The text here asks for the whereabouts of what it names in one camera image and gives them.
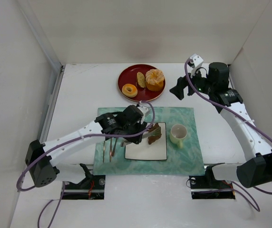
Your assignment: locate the dark brown bread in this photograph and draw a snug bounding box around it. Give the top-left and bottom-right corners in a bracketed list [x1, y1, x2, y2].
[147, 123, 162, 145]

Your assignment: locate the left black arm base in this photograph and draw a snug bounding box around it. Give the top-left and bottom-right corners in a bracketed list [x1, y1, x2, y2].
[62, 164, 106, 200]

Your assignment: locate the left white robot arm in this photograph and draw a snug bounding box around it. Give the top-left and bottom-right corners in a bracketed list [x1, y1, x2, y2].
[25, 104, 153, 188]

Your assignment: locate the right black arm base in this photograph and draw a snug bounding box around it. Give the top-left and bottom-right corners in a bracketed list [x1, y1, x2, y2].
[186, 163, 235, 200]

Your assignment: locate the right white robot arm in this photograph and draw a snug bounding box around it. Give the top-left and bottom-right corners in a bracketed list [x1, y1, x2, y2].
[170, 57, 272, 189]

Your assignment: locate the metal spoon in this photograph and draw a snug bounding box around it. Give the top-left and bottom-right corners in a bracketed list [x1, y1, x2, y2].
[111, 138, 117, 157]

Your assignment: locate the metal knife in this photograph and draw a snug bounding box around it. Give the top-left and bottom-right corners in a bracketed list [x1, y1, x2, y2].
[109, 138, 113, 162]

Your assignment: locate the orange chiffon cake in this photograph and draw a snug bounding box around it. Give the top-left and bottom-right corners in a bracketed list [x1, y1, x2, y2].
[145, 69, 165, 92]

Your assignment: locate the square white plate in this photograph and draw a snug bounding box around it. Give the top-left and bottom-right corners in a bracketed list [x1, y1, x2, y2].
[125, 122, 167, 161]

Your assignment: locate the metal fork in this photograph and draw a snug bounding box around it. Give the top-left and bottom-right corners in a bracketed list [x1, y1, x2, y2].
[102, 141, 106, 163]

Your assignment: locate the round red plate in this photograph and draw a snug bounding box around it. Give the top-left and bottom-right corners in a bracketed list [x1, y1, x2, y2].
[117, 64, 165, 102]

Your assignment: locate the small baguette slice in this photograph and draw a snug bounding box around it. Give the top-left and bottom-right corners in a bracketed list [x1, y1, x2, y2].
[136, 72, 146, 88]

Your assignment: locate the green marbled placemat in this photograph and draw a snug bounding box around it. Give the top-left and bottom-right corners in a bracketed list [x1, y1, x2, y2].
[93, 107, 204, 176]

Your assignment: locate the pale yellow cup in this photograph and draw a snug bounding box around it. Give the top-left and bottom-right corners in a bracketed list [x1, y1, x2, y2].
[170, 124, 188, 149]

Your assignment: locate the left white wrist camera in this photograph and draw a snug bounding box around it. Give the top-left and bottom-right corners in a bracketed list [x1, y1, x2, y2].
[136, 103, 151, 117]

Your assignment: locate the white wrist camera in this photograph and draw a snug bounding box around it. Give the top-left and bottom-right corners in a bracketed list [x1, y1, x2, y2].
[188, 54, 204, 77]
[136, 103, 151, 117]

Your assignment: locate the glazed ring donut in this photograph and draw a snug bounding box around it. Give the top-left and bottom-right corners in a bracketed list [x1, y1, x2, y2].
[122, 84, 138, 98]

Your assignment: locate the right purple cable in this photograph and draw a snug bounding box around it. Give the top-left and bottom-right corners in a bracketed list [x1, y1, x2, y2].
[185, 56, 272, 212]

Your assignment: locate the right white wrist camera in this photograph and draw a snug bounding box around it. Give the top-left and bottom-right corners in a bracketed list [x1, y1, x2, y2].
[188, 54, 204, 77]

